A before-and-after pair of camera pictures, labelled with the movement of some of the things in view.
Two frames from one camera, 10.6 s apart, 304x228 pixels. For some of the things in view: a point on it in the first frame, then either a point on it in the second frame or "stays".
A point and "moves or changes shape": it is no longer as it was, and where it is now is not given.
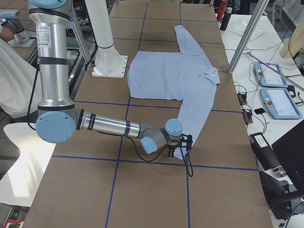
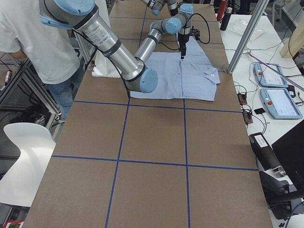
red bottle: x=223 y=6 stays
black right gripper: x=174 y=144 -> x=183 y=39
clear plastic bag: x=240 y=26 stays
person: x=17 y=78 -> x=51 y=53
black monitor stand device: x=282 y=197 stays
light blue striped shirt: x=188 y=76 moves or changes shape
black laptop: x=289 y=150 stays
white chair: x=18 y=184 stays
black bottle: x=226 y=17 stays
